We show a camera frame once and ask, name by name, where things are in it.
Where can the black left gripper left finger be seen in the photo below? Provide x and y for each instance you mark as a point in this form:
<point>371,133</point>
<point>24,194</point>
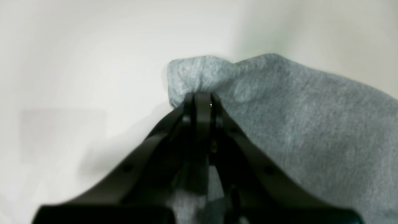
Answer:
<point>137,190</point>

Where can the grey T-shirt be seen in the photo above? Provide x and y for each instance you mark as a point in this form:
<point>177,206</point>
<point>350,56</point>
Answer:
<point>334,136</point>

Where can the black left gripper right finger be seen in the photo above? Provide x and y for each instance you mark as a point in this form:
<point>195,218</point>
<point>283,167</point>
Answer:
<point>256,190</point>

